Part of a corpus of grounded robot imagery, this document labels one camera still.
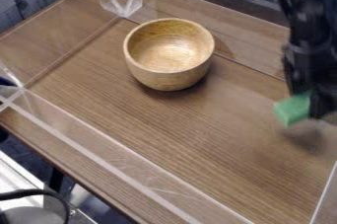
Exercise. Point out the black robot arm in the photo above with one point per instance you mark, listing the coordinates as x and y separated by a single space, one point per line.
312 20

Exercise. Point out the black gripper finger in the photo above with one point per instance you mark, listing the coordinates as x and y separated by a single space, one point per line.
297 73
322 103

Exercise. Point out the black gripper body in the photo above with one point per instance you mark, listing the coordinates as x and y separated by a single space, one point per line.
320 55

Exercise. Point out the black table leg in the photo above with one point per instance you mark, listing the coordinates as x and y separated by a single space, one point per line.
56 180

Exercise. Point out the grey metal base plate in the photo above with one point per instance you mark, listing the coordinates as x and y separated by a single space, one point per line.
51 214

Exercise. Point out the green rectangular block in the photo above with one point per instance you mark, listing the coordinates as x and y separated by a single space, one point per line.
292 110

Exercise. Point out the clear acrylic front barrier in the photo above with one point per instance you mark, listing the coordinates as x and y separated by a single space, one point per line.
130 140

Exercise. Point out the clear acrylic corner bracket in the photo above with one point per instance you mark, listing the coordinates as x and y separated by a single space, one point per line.
122 8

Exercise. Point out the light wooden bowl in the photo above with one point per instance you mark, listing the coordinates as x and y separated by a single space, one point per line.
168 53

